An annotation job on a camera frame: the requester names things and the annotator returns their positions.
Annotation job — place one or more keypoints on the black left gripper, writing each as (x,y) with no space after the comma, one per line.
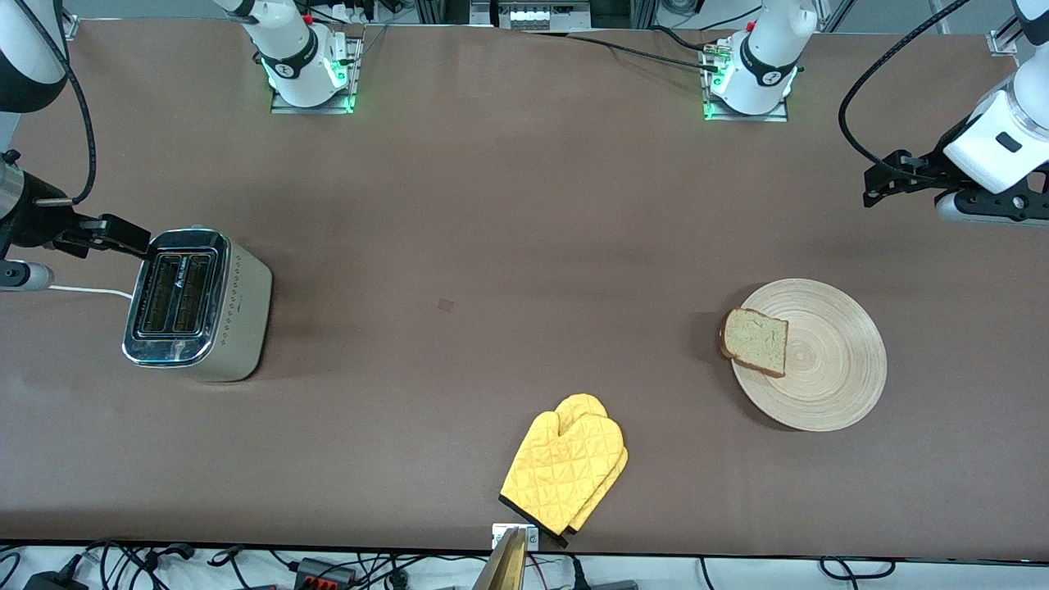
(928,170)

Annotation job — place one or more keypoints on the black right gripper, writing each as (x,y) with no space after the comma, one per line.
(33,221)

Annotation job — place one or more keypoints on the round wooden plate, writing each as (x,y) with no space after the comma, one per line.
(832,369)

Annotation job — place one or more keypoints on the brown bread slice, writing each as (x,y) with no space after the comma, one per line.
(756,340)

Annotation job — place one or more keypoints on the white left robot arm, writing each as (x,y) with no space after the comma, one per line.
(762,74)

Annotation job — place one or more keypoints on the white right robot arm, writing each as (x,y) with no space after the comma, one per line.
(299,74)

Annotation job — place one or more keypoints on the silver two-slot toaster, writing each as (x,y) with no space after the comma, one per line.
(197,328)

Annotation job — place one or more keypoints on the black power adapter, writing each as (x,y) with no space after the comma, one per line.
(53,583)

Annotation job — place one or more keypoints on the yellow quilted oven mitt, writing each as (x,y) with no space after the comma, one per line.
(557,471)
(583,406)

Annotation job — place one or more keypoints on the grey power strip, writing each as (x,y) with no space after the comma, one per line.
(533,16)

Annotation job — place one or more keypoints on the red black connector block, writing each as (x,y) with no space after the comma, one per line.
(324,571)

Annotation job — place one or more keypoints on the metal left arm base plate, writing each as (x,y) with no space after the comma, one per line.
(778,117)

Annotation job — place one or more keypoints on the aluminium frame corner bracket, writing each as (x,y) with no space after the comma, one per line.
(72,29)
(1001,43)

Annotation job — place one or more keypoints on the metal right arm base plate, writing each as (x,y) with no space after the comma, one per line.
(283,106)

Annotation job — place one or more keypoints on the small metal stand bracket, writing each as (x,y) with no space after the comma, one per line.
(533,537)

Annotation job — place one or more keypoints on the gold camera stand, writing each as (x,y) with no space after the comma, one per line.
(504,569)

